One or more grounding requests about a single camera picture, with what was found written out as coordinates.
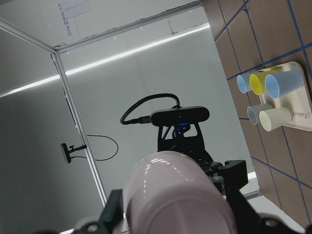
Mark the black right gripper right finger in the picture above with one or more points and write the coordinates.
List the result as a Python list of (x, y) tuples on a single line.
[(249, 221)]

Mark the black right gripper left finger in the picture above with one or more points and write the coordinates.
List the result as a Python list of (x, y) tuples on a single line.
[(110, 220)]

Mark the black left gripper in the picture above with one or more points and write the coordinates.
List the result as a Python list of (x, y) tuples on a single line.
[(233, 174)]

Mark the pink plastic cup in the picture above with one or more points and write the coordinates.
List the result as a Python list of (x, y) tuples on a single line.
[(168, 193)]

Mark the grey plastic cup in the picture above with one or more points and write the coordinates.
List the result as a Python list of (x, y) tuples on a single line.
[(253, 112)]

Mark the pale green plastic cup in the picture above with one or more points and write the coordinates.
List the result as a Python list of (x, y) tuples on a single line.
[(274, 118)]

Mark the light blue plastic cup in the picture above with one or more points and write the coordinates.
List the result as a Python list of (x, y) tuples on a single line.
[(243, 82)]

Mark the yellow plastic cup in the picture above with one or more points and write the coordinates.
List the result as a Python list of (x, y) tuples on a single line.
[(257, 81)]

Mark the cream plastic tray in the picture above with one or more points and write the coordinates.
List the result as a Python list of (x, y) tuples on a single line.
[(298, 102)]

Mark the black webcam on frame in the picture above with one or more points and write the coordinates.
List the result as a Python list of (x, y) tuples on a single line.
[(68, 150)]

